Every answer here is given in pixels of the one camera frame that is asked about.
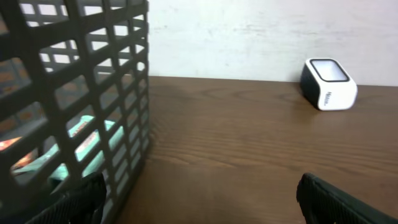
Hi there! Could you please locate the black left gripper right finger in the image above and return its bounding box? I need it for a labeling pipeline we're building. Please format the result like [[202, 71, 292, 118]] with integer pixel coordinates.
[[296, 173, 397, 224]]

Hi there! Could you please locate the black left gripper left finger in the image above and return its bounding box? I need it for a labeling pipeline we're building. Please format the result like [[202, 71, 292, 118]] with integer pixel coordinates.
[[25, 172, 106, 224]]

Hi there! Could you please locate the teal wet wipes pack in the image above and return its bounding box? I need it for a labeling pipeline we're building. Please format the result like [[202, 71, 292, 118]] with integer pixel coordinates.
[[12, 115, 104, 181]]

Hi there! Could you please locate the yellow snack bag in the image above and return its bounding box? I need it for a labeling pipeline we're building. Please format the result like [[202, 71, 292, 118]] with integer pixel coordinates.
[[1, 136, 34, 170]]

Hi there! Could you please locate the white barcode scanner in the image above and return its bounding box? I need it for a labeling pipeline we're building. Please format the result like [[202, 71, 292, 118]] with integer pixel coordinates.
[[300, 58, 358, 111]]

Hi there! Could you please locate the dark grey plastic basket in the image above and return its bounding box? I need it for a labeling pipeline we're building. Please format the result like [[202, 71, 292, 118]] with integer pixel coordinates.
[[1, 0, 150, 223]]

